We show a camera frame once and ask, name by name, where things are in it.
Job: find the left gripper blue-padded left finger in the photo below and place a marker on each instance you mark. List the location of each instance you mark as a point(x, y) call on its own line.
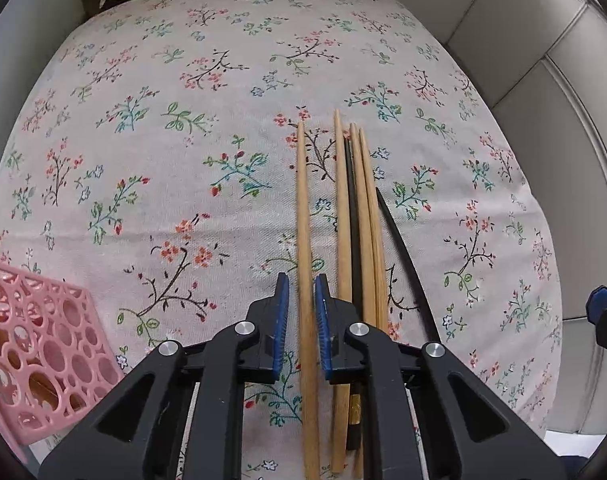
point(264, 358)

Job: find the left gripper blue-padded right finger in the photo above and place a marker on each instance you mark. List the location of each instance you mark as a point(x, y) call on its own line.
point(339, 359)

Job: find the thin wooden chopstick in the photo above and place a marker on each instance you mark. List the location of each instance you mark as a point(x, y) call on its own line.
point(377, 237)

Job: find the pink perforated plastic basket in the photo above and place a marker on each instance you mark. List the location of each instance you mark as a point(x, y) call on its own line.
point(55, 360)

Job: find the black chopstick gold band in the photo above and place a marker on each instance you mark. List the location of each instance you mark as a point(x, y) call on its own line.
point(354, 424)

